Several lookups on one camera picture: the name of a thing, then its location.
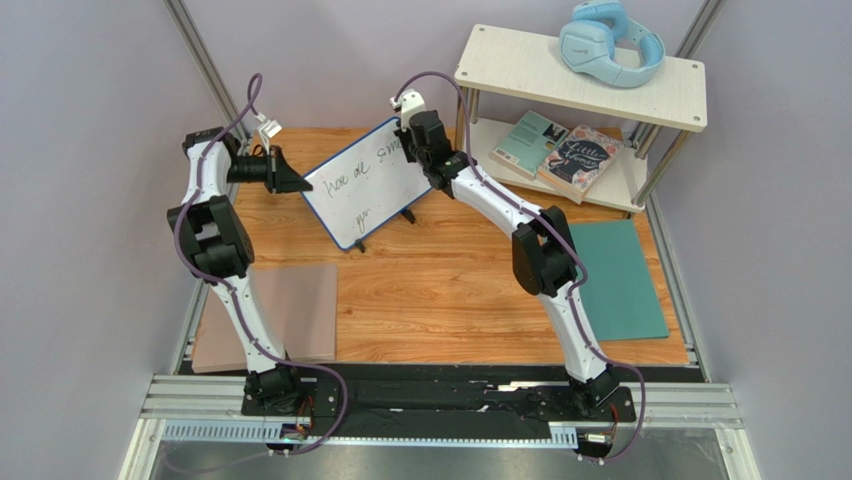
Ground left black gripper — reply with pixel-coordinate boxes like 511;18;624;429
228;146;315;195

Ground blue framed whiteboard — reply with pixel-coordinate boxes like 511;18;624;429
302;117;431;251

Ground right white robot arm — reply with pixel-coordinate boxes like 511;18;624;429
395;110;618;418

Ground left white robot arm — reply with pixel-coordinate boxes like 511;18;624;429
167;127;313;415

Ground teal paperback book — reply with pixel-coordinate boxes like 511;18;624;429
489;110;571;180

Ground pink mat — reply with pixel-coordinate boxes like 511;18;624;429
192;263;338;374

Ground Little Women book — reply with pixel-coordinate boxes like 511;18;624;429
536;125;624;204

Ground light blue headphones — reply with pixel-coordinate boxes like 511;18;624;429
558;1;666;88

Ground green mat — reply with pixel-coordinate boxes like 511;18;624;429
570;220;669;341

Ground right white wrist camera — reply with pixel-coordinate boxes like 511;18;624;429
389;88;427;131

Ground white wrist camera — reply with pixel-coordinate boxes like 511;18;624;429
255;113;282;140
389;88;427;131

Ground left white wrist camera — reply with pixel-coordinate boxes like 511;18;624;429
255;113;282;140

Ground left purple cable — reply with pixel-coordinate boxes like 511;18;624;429
171;73;350;457

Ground purple cable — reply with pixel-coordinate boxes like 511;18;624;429
392;71;647;465
171;73;350;457

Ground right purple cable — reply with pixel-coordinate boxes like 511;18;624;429
392;71;647;465

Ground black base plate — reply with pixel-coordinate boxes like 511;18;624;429
239;362;707;441

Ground aluminium frame rail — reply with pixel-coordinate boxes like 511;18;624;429
122;364;759;479

